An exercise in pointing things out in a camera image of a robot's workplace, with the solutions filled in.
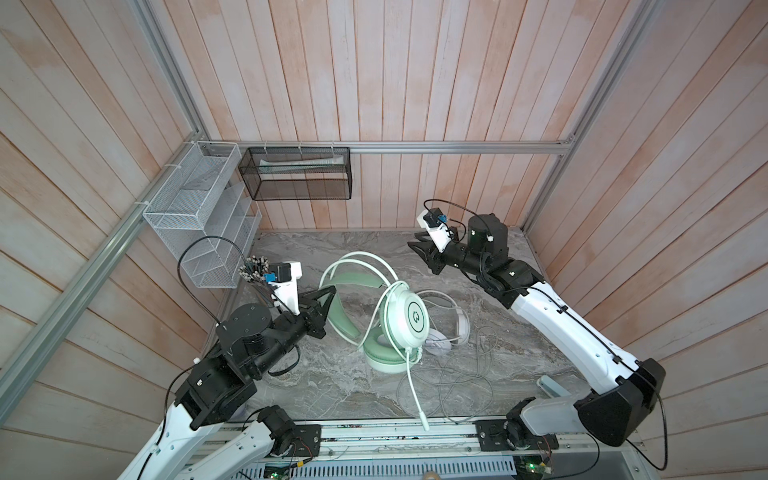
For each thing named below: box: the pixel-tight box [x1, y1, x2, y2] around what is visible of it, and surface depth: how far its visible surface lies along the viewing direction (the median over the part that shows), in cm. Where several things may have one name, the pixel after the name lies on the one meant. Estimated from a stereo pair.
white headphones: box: [418, 289, 470, 355], surface depth 85 cm
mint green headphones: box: [320, 273, 430, 375], surface depth 49 cm
